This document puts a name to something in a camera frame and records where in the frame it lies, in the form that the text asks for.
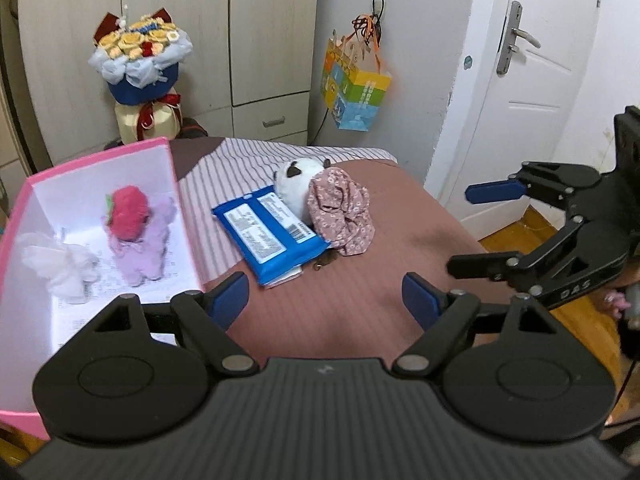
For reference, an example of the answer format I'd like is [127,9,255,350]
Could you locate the person's right hand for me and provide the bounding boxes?
[602,257,640,328]

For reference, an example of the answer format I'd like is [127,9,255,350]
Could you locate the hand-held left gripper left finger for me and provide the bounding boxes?
[87,271,261,376]

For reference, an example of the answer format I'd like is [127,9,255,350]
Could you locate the pink floral cloth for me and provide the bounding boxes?
[306,167,376,256]

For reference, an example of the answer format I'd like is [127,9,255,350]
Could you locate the strawberry plush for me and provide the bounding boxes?
[104,186,152,239]

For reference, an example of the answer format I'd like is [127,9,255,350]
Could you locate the white door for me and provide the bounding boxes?
[425,0,621,241]

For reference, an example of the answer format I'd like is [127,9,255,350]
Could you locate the purple plush toy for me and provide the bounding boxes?
[102,195,178,288]

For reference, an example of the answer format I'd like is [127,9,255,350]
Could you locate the colourful paper gift bag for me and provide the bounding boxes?
[320,35,393,132]

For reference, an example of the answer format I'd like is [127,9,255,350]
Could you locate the panda plush toy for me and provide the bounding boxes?
[272,157,331,223]

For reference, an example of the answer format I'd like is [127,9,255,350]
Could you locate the metal door handle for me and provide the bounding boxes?
[499,1,542,77]

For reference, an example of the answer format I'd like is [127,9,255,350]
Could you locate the white printed paper sheet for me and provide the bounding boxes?
[50,230,201,346]

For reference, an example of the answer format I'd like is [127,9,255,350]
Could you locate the striped bed sheet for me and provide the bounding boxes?
[177,137,398,281]

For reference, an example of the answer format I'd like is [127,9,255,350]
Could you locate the dark brown bedding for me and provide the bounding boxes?
[102,135,226,181]

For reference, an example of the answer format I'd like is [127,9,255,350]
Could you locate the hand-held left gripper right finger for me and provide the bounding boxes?
[392,271,558,376]

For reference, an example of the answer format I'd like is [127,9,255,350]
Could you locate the pink cardboard box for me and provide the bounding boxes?
[0,137,207,441]

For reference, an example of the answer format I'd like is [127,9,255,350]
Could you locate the white fluffy plush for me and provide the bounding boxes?
[20,245,101,305]

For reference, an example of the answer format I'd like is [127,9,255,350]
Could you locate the cream gift box red ribbon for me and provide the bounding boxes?
[115,87,182,147]

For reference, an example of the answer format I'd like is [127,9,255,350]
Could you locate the blue wet wipes pack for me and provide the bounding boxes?
[211,186,332,288]

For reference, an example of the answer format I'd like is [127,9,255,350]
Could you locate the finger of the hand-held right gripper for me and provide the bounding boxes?
[446,219,628,297]
[465,160,603,223]

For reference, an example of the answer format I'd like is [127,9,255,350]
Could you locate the black cable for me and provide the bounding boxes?
[602,350,640,431]

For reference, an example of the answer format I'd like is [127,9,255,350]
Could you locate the yellow flower bouquet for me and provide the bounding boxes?
[88,7,193,106]

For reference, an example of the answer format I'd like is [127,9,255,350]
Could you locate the beige wooden wardrobe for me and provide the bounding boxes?
[0,0,321,171]

